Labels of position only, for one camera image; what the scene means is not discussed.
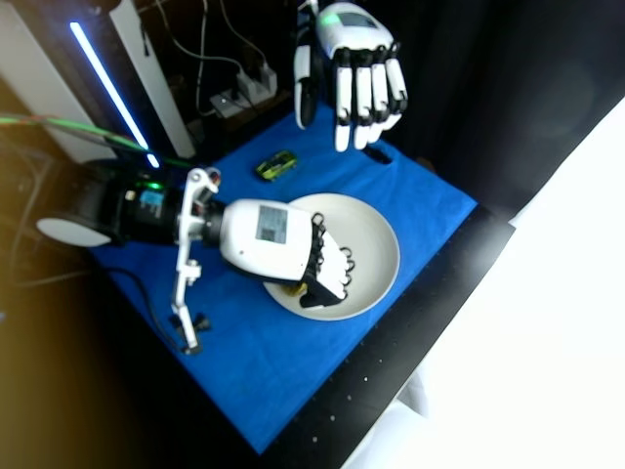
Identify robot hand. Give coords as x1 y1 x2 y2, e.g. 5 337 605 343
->
218 197 357 310
292 0 409 153

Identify green toy car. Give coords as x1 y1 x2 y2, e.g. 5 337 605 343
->
255 149 299 183

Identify white round plate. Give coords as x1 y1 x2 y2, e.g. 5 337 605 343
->
263 192 401 322

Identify white charger plug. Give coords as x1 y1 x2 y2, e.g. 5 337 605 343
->
235 70 260 103
253 65 279 98

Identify blue cloth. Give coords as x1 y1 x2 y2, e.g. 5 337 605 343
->
90 100 479 455

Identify white power strip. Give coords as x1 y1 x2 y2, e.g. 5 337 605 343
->
208 89 253 119

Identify white tower with light strip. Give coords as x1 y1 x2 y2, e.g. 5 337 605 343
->
0 0 197 176

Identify white cable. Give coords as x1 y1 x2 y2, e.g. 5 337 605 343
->
154 0 245 118
220 0 269 69

